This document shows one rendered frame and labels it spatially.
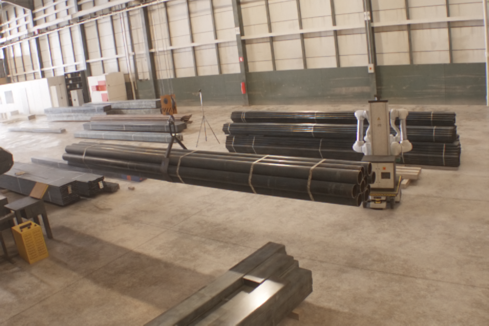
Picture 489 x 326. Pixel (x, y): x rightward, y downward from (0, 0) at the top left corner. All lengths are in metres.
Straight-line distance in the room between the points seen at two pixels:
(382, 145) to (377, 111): 0.61
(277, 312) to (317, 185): 1.52
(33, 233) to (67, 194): 2.62
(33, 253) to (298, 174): 4.53
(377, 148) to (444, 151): 2.20
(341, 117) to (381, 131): 3.09
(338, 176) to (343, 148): 5.11
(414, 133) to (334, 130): 1.91
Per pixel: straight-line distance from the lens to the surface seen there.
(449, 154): 9.43
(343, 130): 10.10
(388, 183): 7.40
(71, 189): 9.87
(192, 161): 6.19
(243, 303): 4.45
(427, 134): 9.55
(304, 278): 4.96
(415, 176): 8.57
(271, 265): 5.02
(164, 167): 6.55
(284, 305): 4.75
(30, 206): 8.06
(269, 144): 10.96
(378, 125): 7.58
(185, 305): 4.56
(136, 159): 7.12
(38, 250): 7.54
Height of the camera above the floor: 3.02
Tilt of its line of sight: 13 degrees down
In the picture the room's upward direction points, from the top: 7 degrees counter-clockwise
